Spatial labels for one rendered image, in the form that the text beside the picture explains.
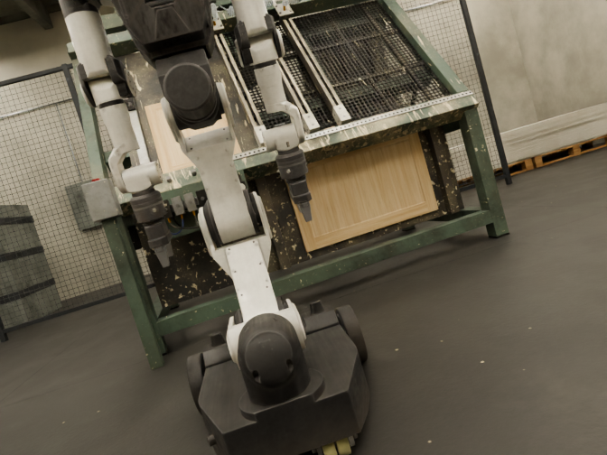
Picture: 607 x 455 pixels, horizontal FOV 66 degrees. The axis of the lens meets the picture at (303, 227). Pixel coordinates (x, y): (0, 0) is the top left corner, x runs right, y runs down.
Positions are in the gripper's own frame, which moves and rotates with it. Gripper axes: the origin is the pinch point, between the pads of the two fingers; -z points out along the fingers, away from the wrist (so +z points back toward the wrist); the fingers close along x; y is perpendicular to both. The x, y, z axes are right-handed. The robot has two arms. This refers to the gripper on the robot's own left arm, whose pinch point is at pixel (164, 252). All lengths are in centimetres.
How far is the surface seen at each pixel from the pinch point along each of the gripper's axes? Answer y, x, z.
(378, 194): -108, 134, -35
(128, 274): 35, 82, -24
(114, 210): 31, 84, 7
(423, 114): -140, 121, 6
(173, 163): 3, 122, 18
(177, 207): 4, 92, -1
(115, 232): 34, 85, -3
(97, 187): 35, 86, 19
